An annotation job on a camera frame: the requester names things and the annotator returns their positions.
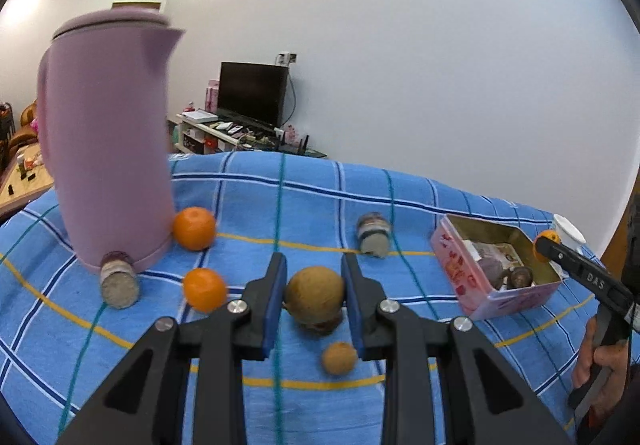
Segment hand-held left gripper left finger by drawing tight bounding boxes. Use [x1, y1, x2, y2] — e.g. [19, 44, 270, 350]
[55, 252, 288, 445]

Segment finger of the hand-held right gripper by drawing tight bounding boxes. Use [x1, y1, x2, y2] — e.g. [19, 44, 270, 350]
[535, 238, 589, 279]

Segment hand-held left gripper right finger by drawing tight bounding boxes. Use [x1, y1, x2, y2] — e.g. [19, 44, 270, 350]
[341, 252, 576, 445]

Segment small orange mandarin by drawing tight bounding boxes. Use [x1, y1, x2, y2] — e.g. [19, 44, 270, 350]
[534, 230, 562, 258]

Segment large brown kiwi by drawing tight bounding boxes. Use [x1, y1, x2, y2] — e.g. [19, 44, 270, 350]
[283, 266, 346, 336]

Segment pink tin box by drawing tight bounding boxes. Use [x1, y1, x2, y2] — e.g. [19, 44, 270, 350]
[431, 214, 568, 321]

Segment person's right hand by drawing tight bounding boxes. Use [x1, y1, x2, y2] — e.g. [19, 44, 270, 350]
[571, 314, 632, 420]

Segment white printed mug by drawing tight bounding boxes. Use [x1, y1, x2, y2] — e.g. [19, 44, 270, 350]
[552, 214, 587, 252]

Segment small dark brown root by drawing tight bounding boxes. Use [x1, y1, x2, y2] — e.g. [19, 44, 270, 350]
[507, 267, 534, 289]

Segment small brown kiwi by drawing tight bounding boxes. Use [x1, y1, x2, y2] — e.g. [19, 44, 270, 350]
[321, 341, 359, 376]

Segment paper cards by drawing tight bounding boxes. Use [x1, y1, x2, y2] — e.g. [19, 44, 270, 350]
[462, 239, 523, 267]

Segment purple-grey round root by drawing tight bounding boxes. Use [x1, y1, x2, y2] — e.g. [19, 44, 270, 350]
[477, 259, 507, 291]

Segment blue plaid blanket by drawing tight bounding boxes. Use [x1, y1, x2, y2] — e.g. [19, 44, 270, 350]
[0, 151, 621, 445]

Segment black router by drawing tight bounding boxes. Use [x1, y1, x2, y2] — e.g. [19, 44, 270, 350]
[279, 132, 311, 155]

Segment white television stand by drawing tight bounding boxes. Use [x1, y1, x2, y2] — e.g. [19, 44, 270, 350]
[176, 112, 327, 159]

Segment black television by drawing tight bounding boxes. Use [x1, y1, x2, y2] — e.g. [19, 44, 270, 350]
[218, 62, 289, 128]

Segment purple electric kettle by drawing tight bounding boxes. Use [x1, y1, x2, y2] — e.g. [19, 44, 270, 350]
[37, 9, 187, 274]

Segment wooden coffee table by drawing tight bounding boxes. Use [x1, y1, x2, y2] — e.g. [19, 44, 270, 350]
[0, 142, 55, 221]

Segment orange leather sofa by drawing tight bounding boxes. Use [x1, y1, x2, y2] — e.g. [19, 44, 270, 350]
[19, 100, 41, 147]

